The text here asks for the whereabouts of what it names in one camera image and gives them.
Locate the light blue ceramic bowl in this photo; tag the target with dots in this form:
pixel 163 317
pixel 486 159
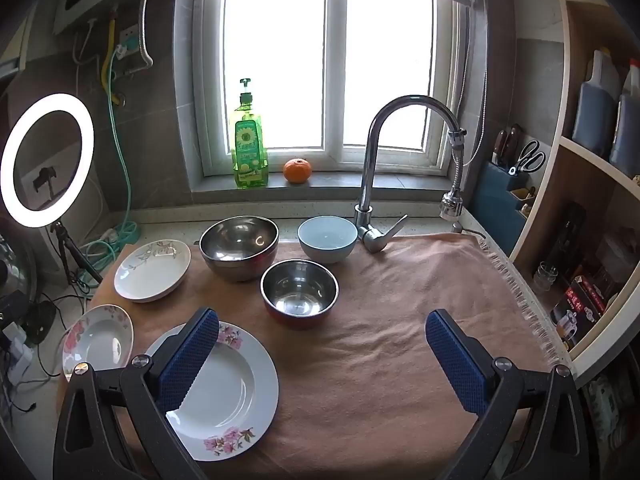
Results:
pixel 327 240

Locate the wall socket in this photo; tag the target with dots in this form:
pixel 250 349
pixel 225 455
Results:
pixel 129 40

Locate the small red steel bowl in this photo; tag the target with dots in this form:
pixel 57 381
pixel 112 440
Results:
pixel 299 292

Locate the white power adapter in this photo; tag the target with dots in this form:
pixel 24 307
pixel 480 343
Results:
pixel 21 357
pixel 12 334

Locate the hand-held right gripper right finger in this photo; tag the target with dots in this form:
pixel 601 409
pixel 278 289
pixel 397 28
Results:
pixel 457 360

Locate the wooden shelf unit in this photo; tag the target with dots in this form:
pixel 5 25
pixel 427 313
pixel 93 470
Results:
pixel 580 152

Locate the white framed window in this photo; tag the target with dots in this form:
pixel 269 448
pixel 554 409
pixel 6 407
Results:
pixel 332 60

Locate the small pink floral plate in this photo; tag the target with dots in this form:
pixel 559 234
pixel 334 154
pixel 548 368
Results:
pixel 102 342

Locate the orange tangerine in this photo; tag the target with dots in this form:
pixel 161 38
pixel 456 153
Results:
pixel 297 171

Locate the green dish soap bottle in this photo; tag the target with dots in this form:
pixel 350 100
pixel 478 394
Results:
pixel 248 150

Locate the brown towel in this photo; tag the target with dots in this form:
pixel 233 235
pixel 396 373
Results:
pixel 390 360

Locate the yellow gas pipe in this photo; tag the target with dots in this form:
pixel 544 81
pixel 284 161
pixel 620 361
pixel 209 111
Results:
pixel 106 67

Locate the large pink floral plate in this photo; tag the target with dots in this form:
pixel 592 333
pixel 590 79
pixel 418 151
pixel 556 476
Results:
pixel 235 395

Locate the dark sauce jug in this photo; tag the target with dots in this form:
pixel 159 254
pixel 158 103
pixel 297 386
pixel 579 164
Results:
pixel 592 115
pixel 627 130

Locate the black round stand base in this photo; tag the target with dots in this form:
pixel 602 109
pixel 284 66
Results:
pixel 42 322

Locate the white leaf print plate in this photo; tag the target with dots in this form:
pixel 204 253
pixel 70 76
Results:
pixel 150 275

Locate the steel pot lid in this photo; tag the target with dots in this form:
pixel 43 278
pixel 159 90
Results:
pixel 20 270

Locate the large steel bowl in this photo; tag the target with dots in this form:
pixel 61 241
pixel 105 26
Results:
pixel 239 245

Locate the black tripod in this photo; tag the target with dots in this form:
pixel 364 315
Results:
pixel 65 245

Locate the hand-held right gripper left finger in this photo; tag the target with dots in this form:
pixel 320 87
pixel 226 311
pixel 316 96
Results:
pixel 187 360

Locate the clear glass cup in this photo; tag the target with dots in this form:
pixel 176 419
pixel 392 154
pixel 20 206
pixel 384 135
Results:
pixel 545 276

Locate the tall black bottle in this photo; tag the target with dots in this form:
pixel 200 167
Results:
pixel 567 240

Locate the blue knife holder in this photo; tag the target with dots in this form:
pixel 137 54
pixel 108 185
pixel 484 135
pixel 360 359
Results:
pixel 492 195

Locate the chrome kitchen faucet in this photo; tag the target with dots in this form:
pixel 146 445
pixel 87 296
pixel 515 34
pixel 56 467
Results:
pixel 370 160

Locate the red printed box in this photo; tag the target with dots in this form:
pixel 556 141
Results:
pixel 580 310

